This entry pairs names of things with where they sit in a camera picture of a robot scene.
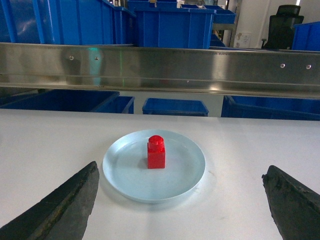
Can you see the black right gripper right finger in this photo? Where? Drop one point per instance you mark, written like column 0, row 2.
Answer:
column 294, row 207

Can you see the red toy block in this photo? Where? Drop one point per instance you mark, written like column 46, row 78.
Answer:
column 156, row 152

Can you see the large blue bin upper centre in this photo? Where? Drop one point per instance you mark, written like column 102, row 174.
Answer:
column 162, row 24

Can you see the black office chair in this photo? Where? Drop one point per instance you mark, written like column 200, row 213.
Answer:
column 281, row 29

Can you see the blue bin lower left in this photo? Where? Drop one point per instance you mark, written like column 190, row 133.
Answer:
column 74, row 101

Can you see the blue bin lower right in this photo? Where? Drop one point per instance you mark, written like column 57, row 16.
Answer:
column 274, row 108

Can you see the stainless steel shelf rail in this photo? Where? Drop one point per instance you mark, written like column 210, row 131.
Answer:
column 224, row 71

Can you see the light blue round plate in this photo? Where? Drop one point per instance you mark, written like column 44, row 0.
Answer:
column 125, row 167

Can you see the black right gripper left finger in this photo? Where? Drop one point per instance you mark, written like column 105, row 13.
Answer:
column 61, row 215

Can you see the large blue bin upper left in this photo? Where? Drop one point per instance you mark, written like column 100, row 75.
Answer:
column 66, row 22

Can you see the large blue bin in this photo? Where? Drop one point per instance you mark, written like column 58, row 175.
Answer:
column 66, row 22
column 162, row 24

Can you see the small blue bin lower centre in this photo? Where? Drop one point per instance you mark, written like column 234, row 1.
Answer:
column 174, row 107

